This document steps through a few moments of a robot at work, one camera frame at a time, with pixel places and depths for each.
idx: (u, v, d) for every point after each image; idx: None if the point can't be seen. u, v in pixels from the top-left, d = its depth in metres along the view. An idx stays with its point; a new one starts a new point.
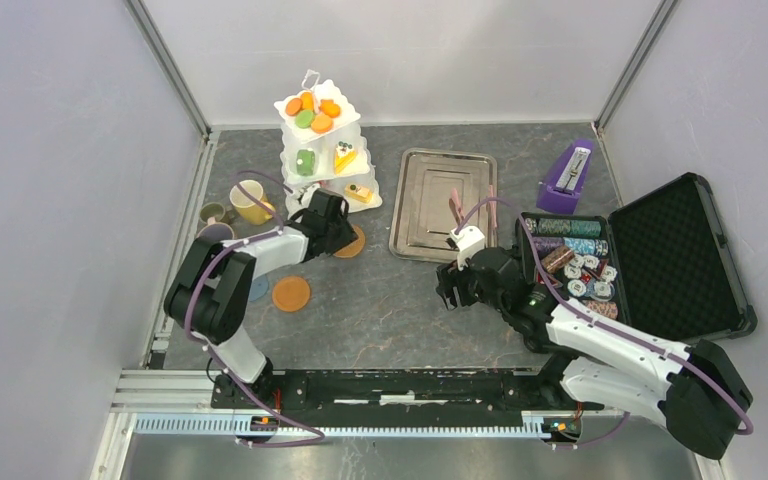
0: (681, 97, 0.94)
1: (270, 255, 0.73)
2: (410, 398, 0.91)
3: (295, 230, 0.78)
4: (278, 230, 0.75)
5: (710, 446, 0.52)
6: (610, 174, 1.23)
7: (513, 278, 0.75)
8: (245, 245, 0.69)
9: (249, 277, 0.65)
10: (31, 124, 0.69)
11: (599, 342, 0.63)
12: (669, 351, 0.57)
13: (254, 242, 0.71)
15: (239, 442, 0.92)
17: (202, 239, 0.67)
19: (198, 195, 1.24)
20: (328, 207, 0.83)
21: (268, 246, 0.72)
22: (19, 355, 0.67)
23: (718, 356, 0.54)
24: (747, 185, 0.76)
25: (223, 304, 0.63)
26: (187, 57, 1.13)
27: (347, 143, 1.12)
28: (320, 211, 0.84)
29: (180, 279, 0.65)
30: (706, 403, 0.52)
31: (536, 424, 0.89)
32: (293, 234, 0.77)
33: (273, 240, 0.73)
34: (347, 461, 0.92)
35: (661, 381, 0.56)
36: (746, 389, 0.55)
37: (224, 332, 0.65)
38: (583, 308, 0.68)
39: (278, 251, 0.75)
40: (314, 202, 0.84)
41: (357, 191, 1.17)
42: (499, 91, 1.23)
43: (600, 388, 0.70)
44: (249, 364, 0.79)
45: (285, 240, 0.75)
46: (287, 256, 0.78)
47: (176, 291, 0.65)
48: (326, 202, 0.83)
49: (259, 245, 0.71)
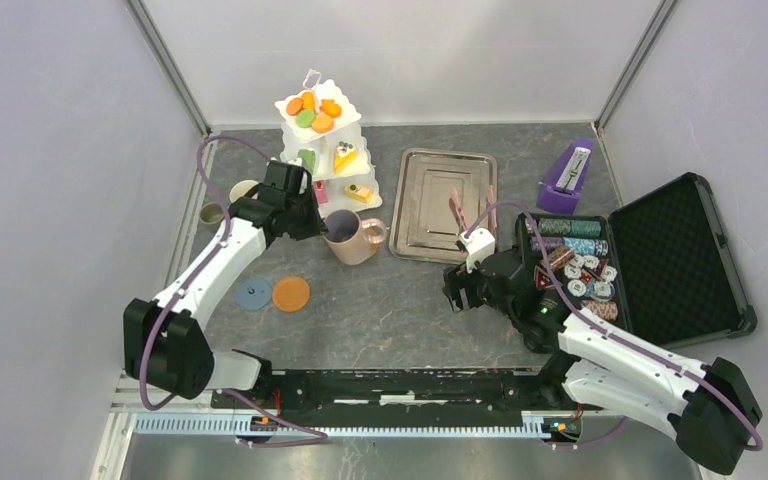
0: (681, 97, 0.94)
1: (216, 286, 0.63)
2: (410, 398, 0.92)
3: (241, 231, 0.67)
4: (220, 242, 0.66)
5: (719, 460, 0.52)
6: (610, 174, 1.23)
7: (525, 284, 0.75)
8: (183, 294, 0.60)
9: (199, 335, 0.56)
10: (32, 124, 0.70)
11: (614, 354, 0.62)
12: (686, 368, 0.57)
13: (192, 282, 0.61)
15: (239, 441, 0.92)
17: (129, 307, 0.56)
19: (199, 195, 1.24)
20: (286, 183, 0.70)
21: (212, 280, 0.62)
22: (20, 355, 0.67)
23: (734, 374, 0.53)
24: (748, 184, 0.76)
25: (181, 375, 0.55)
26: (187, 57, 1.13)
27: (347, 143, 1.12)
28: (279, 186, 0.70)
29: (131, 353, 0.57)
30: (719, 421, 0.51)
31: (536, 424, 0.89)
32: (239, 240, 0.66)
33: (214, 268, 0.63)
34: (348, 461, 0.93)
35: (677, 398, 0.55)
36: (758, 406, 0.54)
37: (189, 392, 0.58)
38: (596, 318, 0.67)
39: (228, 269, 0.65)
40: (272, 175, 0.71)
41: (357, 191, 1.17)
42: (500, 90, 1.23)
43: (604, 394, 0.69)
44: (242, 375, 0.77)
45: (231, 257, 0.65)
46: (245, 262, 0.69)
47: (133, 365, 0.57)
48: (284, 174, 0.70)
49: (201, 282, 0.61)
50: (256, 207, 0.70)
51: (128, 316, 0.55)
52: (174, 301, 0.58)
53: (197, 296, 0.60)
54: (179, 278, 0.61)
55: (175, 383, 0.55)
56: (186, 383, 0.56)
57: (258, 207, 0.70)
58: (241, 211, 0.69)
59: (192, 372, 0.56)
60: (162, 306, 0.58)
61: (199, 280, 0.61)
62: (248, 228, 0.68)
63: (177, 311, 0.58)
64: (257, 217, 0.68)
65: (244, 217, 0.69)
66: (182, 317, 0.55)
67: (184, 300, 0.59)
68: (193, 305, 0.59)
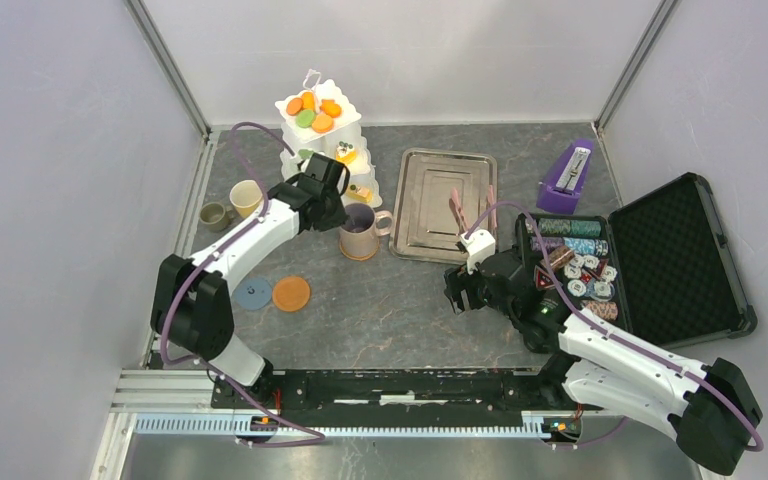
0: (681, 97, 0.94)
1: (248, 256, 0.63)
2: (410, 398, 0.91)
3: (280, 211, 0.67)
4: (258, 216, 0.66)
5: (720, 461, 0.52)
6: (609, 174, 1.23)
7: (525, 284, 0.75)
8: (217, 257, 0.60)
9: (225, 298, 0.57)
10: (31, 125, 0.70)
11: (615, 354, 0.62)
12: (686, 369, 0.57)
13: (227, 248, 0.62)
15: (239, 442, 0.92)
17: (166, 261, 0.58)
19: (198, 195, 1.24)
20: (326, 173, 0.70)
21: (245, 250, 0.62)
22: (20, 356, 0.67)
23: (733, 376, 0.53)
24: (747, 184, 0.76)
25: (199, 335, 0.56)
26: (186, 56, 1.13)
27: (347, 143, 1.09)
28: (319, 176, 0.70)
29: (158, 305, 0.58)
30: (719, 421, 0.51)
31: (536, 424, 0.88)
32: (276, 219, 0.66)
33: (249, 238, 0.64)
34: (348, 461, 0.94)
35: (677, 399, 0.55)
36: (758, 407, 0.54)
37: (206, 350, 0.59)
38: (596, 318, 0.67)
39: (261, 244, 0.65)
40: (312, 165, 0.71)
41: (356, 191, 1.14)
42: (500, 90, 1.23)
43: (605, 394, 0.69)
44: (244, 369, 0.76)
45: (266, 233, 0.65)
46: (278, 241, 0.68)
47: (157, 317, 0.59)
48: (326, 165, 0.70)
49: (235, 250, 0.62)
50: (294, 192, 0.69)
51: (163, 269, 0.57)
52: (208, 261, 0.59)
53: (229, 262, 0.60)
54: (215, 242, 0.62)
55: (191, 342, 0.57)
56: (204, 341, 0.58)
57: (295, 193, 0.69)
58: (279, 194, 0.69)
59: (211, 332, 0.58)
60: (196, 265, 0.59)
61: (233, 247, 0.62)
62: (285, 209, 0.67)
63: (209, 272, 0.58)
64: (295, 202, 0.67)
65: (280, 202, 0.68)
66: (214, 276, 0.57)
67: (217, 263, 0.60)
68: (225, 269, 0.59)
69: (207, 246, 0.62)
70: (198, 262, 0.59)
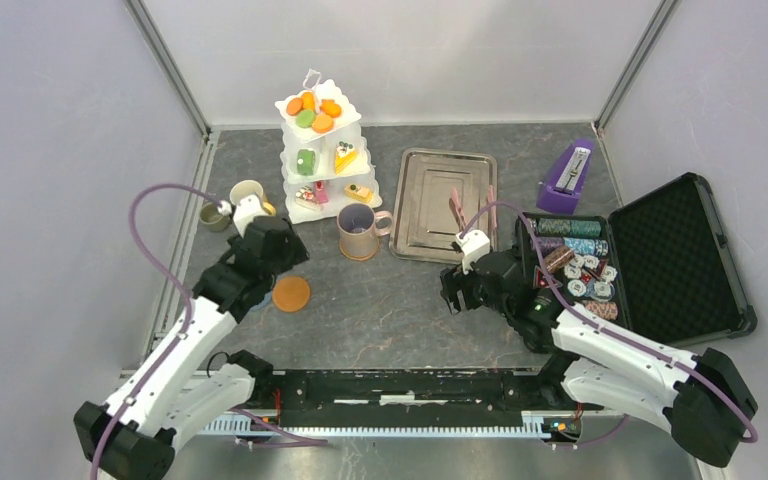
0: (681, 97, 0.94)
1: (175, 381, 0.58)
2: (410, 398, 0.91)
3: (204, 318, 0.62)
4: (180, 333, 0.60)
5: (714, 453, 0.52)
6: (609, 174, 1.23)
7: (517, 281, 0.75)
8: (132, 401, 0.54)
9: (149, 442, 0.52)
10: (30, 125, 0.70)
11: (606, 347, 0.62)
12: (676, 359, 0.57)
13: (145, 385, 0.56)
15: (239, 442, 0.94)
17: (80, 412, 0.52)
19: (198, 195, 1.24)
20: (262, 250, 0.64)
21: (168, 378, 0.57)
22: (19, 356, 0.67)
23: (724, 364, 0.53)
24: (748, 184, 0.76)
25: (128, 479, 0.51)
26: (186, 56, 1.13)
27: (347, 143, 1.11)
28: (255, 252, 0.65)
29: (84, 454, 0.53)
30: (711, 412, 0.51)
31: (536, 424, 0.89)
32: (201, 330, 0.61)
33: (171, 365, 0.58)
34: (347, 461, 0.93)
35: (667, 389, 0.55)
36: (751, 398, 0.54)
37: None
38: (588, 313, 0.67)
39: (189, 361, 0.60)
40: (246, 240, 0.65)
41: (357, 191, 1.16)
42: (499, 90, 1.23)
43: (601, 390, 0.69)
44: (231, 399, 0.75)
45: (191, 351, 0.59)
46: (211, 349, 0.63)
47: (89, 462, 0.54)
48: (260, 241, 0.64)
49: (153, 385, 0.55)
50: (229, 278, 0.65)
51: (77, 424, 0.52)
52: (121, 411, 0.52)
53: (148, 401, 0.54)
54: (134, 378, 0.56)
55: None
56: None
57: (229, 280, 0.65)
58: (212, 284, 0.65)
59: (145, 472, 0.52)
60: (112, 413, 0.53)
61: (152, 382, 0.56)
62: (213, 312, 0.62)
63: (126, 422, 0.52)
64: (228, 294, 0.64)
65: (214, 292, 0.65)
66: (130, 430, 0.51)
67: (133, 408, 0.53)
68: (142, 415, 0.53)
69: (124, 386, 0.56)
70: (114, 409, 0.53)
